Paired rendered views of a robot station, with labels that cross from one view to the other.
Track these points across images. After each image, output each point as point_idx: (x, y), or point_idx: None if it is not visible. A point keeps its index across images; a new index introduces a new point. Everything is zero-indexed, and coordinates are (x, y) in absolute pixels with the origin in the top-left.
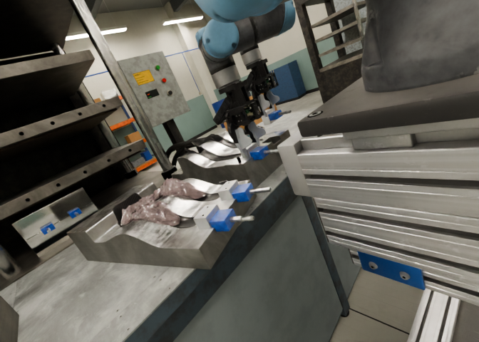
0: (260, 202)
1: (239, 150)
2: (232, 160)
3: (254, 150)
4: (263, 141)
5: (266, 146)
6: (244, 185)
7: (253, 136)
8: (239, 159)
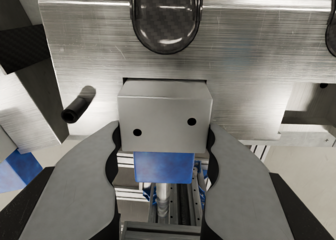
0: (67, 139)
1: (117, 97)
2: (92, 15)
3: (145, 158)
4: (325, 75)
5: (183, 182)
6: (9, 178)
7: (208, 177)
8: (71, 115)
